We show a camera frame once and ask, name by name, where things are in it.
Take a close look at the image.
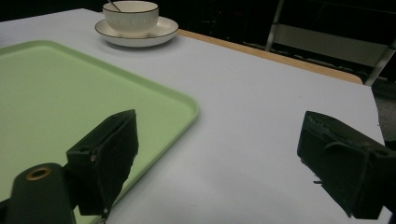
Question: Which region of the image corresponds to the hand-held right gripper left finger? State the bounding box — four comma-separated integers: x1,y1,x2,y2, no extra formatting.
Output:
65,108,139,217

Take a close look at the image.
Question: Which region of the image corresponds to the light green plastic tray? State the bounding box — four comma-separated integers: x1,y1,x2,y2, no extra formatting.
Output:
0,39,200,224

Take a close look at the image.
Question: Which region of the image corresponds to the white ribbed cup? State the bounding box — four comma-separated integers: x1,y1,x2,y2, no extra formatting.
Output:
102,0,160,35

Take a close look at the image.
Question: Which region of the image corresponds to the metal spoon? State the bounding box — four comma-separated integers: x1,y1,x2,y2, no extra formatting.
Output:
106,0,122,13

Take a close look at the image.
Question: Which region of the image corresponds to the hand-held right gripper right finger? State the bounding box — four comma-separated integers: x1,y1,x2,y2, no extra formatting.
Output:
296,110,396,220

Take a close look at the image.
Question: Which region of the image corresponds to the white saucer with dark rim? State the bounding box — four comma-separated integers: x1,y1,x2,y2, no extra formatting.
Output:
94,16,180,49

